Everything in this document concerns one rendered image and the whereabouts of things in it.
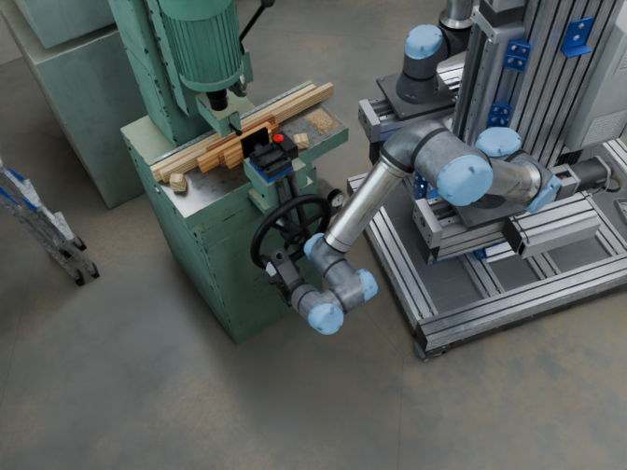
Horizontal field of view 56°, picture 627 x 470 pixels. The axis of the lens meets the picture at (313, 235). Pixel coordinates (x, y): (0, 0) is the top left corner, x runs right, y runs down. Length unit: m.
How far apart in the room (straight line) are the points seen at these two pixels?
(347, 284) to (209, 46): 0.68
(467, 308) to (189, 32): 1.44
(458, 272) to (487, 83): 0.87
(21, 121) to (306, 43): 1.69
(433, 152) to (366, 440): 1.32
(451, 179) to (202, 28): 0.69
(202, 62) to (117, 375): 1.44
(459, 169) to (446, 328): 1.11
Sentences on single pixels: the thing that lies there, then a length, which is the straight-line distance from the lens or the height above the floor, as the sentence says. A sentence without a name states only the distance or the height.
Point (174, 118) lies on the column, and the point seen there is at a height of 0.94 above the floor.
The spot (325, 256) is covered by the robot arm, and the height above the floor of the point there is 0.99.
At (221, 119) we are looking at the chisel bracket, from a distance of 1.76.
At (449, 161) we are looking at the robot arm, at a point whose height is 1.30.
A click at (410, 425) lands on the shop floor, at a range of 2.38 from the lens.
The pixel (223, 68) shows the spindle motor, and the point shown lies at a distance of 1.62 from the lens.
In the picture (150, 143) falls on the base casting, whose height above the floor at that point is 0.80.
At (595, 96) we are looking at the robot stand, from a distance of 2.03.
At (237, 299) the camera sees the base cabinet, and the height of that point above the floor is 0.34.
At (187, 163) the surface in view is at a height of 0.93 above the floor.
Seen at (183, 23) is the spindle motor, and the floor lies 1.40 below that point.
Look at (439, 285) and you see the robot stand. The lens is 2.41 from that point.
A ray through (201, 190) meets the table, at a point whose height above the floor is 0.90.
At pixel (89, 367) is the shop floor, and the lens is 2.65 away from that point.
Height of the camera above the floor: 2.25
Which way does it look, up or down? 54 degrees down
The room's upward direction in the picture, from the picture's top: 4 degrees counter-clockwise
